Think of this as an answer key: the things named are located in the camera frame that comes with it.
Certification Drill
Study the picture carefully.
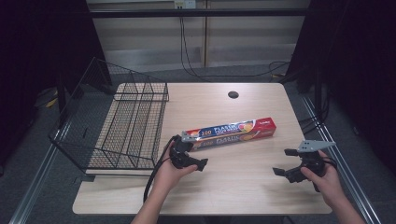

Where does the red blue plastic wrap box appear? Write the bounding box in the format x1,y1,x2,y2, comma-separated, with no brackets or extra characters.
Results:
181,117,277,153

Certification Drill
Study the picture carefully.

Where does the black hanging wall cable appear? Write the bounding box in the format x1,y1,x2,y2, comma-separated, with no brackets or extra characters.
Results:
178,16,292,79

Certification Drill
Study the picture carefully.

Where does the black wire basket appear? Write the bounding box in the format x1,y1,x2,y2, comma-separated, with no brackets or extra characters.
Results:
48,56,170,177

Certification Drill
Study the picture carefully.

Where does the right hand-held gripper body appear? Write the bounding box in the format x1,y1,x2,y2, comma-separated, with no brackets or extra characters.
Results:
284,139,337,185

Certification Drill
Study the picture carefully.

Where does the white wall socket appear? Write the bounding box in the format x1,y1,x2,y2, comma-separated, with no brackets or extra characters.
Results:
173,0,197,10

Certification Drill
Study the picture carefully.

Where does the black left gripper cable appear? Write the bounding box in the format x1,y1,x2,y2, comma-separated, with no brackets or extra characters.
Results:
142,134,182,203

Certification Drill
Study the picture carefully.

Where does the black horizontal bar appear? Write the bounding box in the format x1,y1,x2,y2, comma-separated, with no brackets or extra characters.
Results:
89,8,310,19

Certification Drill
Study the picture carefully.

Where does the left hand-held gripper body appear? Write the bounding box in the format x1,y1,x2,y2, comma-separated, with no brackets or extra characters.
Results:
169,132,201,170

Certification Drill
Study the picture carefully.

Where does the metal floor rail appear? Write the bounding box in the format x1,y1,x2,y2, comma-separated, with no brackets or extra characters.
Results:
8,122,73,224
299,95,383,224

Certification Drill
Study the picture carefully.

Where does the bundle of black floor cables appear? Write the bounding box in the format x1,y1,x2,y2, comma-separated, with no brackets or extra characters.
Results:
298,90,332,136

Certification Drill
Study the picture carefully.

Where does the person's right hand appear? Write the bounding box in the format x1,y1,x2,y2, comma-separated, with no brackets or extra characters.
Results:
300,150,347,208

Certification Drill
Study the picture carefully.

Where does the person's left hand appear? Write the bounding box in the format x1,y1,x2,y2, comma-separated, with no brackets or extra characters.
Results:
152,146,199,193

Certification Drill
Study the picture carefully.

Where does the black curtain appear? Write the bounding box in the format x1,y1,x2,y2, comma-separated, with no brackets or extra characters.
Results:
0,0,112,175
284,0,396,175

